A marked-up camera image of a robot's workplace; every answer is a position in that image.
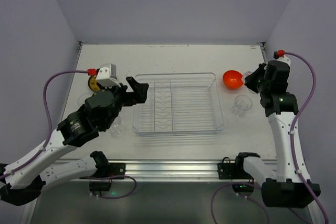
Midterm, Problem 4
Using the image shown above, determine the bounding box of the clear glass cup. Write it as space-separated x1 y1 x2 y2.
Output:
231 95 253 116
109 116 123 137
242 71 254 93
77 93 92 107

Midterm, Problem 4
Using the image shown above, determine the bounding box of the orange plastic bowl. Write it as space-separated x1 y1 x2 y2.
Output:
223 70 244 90

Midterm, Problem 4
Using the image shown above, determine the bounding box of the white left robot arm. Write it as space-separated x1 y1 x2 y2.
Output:
1 77 149 206

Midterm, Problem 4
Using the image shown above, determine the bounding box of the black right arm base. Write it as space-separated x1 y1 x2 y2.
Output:
217 157 239 179

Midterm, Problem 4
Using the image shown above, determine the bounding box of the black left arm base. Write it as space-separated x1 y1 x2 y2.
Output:
107 163 126 179

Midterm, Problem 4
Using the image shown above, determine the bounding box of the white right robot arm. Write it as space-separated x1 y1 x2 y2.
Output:
235 60 321 208

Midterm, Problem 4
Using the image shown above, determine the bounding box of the clear plastic dish rack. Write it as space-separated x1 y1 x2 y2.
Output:
132 72 224 135

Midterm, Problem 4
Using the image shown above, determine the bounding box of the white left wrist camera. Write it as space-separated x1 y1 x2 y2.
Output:
96 63 120 88

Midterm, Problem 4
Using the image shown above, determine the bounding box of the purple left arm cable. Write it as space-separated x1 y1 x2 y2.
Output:
0 68 97 180

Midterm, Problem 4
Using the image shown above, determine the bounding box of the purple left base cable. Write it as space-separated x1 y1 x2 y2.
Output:
90 174 138 199

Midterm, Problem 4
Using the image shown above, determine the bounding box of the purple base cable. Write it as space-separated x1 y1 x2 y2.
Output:
90 174 138 199
210 182 271 224

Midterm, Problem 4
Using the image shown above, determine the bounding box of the aluminium mounting rail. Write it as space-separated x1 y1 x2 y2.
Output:
109 159 221 182

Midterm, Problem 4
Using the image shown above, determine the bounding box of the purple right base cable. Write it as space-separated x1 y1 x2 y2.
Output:
210 182 271 224

